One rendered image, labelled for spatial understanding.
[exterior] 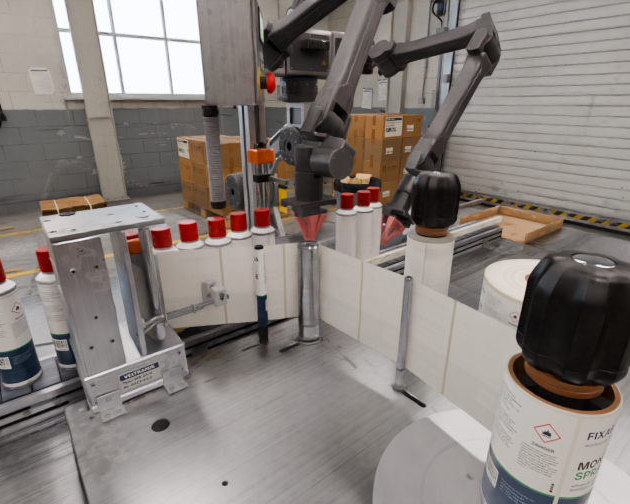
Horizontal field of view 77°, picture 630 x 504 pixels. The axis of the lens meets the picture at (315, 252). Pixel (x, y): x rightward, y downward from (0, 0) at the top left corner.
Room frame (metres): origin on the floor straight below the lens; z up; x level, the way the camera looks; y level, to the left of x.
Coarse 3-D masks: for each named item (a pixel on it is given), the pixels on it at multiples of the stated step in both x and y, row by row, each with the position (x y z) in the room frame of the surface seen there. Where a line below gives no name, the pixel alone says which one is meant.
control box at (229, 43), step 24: (216, 0) 0.77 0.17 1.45; (240, 0) 0.78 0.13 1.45; (216, 24) 0.77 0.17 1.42; (240, 24) 0.78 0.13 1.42; (216, 48) 0.77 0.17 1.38; (240, 48) 0.78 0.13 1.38; (216, 72) 0.77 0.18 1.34; (240, 72) 0.78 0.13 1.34; (216, 96) 0.77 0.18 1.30; (240, 96) 0.78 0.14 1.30; (264, 96) 0.93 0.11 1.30
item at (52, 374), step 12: (456, 228) 1.30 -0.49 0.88; (492, 228) 1.31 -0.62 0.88; (456, 240) 1.18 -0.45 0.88; (384, 252) 1.07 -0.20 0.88; (384, 264) 0.98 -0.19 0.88; (180, 336) 0.63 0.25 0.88; (48, 360) 0.56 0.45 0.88; (48, 372) 0.53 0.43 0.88; (60, 372) 0.53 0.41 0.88; (72, 372) 0.53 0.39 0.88; (0, 384) 0.51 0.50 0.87; (36, 384) 0.50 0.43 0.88; (48, 384) 0.50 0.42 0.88; (0, 396) 0.47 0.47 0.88; (12, 396) 0.47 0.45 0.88
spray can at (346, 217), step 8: (344, 200) 0.92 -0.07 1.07; (352, 200) 0.92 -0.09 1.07; (344, 208) 0.91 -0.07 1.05; (352, 208) 0.92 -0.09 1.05; (336, 216) 0.92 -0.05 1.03; (344, 216) 0.91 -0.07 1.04; (352, 216) 0.91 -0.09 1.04; (336, 224) 0.92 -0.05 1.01; (344, 224) 0.91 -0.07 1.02; (352, 224) 0.91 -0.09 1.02; (336, 232) 0.92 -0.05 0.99; (344, 232) 0.91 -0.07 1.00; (352, 232) 0.91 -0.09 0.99; (336, 240) 0.92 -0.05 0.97; (344, 240) 0.91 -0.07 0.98; (352, 240) 0.91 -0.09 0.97; (336, 248) 0.92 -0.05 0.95; (344, 248) 0.91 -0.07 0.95; (352, 248) 0.91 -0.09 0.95; (352, 256) 0.91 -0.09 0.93
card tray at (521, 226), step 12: (468, 216) 1.52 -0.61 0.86; (480, 216) 1.57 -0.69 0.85; (492, 216) 1.62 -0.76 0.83; (504, 216) 1.62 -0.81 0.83; (516, 216) 1.60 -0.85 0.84; (528, 216) 1.56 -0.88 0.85; (540, 216) 1.53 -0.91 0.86; (552, 216) 1.49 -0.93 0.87; (504, 228) 1.45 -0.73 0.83; (516, 228) 1.45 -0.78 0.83; (528, 228) 1.45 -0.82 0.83; (540, 228) 1.34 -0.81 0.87; (552, 228) 1.41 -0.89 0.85; (516, 240) 1.31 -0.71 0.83; (528, 240) 1.29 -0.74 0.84
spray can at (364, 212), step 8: (360, 192) 0.95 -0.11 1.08; (368, 192) 0.95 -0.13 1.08; (360, 200) 0.95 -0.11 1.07; (368, 200) 0.95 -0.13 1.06; (360, 208) 0.94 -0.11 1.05; (368, 208) 0.94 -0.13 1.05; (360, 216) 0.94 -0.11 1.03; (368, 216) 0.94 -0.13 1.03; (360, 224) 0.94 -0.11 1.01; (368, 224) 0.94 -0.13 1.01; (360, 232) 0.93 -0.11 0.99; (368, 232) 0.94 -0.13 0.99; (360, 240) 0.93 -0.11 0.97; (368, 240) 0.94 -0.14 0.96; (360, 248) 0.93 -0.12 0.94; (368, 248) 0.94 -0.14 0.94; (360, 256) 0.93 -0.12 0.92; (368, 256) 0.94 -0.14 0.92
